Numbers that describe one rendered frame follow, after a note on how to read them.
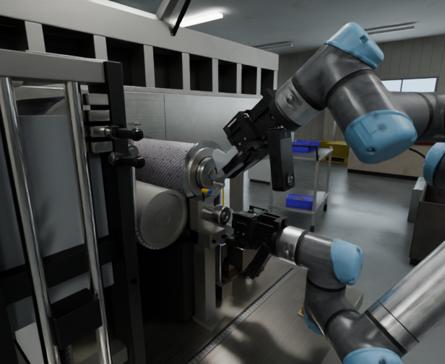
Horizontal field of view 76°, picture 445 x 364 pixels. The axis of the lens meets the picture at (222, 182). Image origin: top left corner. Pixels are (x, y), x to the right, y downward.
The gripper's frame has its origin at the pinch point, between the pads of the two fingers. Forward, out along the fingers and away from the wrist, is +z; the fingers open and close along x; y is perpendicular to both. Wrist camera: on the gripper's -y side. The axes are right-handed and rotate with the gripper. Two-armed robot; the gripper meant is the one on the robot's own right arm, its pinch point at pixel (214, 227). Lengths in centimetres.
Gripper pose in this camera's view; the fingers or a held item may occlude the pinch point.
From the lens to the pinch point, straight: 75.6
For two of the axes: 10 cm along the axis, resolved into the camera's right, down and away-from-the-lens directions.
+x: -6.4, 1.9, -7.4
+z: -7.6, -1.6, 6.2
